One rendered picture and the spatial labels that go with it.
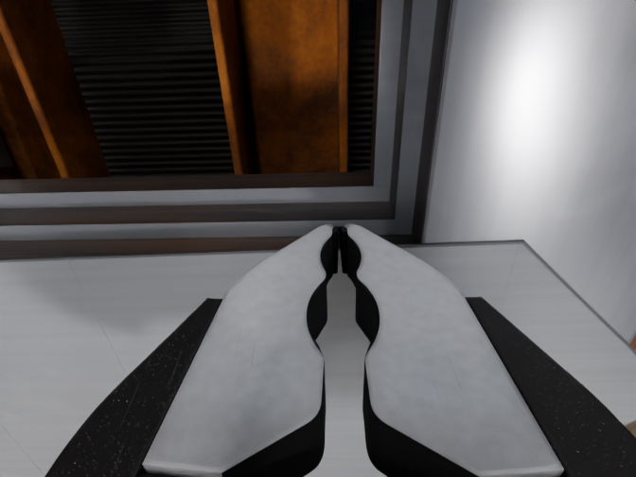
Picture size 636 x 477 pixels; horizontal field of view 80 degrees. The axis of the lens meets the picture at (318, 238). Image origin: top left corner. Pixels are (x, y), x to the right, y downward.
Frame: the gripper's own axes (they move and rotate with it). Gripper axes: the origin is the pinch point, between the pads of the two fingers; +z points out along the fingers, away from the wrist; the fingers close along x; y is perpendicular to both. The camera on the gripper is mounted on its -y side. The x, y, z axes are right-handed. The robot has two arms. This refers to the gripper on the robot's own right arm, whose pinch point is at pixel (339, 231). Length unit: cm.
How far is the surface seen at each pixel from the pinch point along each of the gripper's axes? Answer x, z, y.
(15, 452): -18.2, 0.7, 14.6
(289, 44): -3.1, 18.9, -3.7
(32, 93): -19.3, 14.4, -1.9
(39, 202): -12.9, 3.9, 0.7
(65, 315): -11.2, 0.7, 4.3
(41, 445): -16.4, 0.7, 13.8
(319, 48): -1.0, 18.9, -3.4
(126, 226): -8.4, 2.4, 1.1
